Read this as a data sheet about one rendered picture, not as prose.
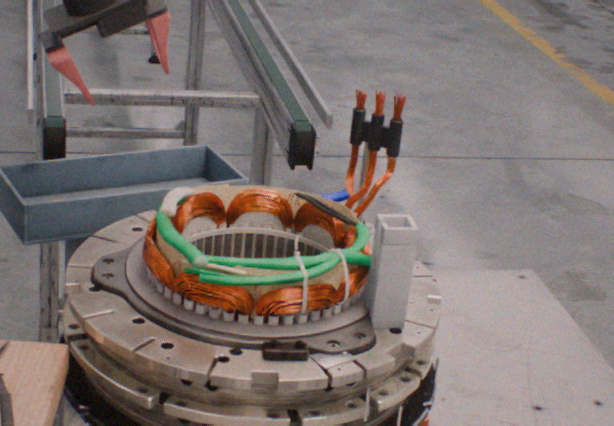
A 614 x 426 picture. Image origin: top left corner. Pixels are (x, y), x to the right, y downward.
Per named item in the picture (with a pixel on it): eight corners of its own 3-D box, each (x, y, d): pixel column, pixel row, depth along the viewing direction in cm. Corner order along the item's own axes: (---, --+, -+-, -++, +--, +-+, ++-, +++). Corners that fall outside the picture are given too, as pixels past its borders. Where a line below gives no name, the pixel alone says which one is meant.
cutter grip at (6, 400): (15, 443, 81) (14, 424, 81) (2, 444, 81) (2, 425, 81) (11, 410, 85) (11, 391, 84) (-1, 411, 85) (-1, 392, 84)
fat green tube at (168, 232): (207, 280, 92) (208, 258, 91) (155, 279, 91) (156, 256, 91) (200, 202, 105) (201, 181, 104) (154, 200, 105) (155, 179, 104)
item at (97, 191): (194, 356, 151) (208, 143, 139) (230, 401, 142) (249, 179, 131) (-4, 393, 139) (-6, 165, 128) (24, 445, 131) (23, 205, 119)
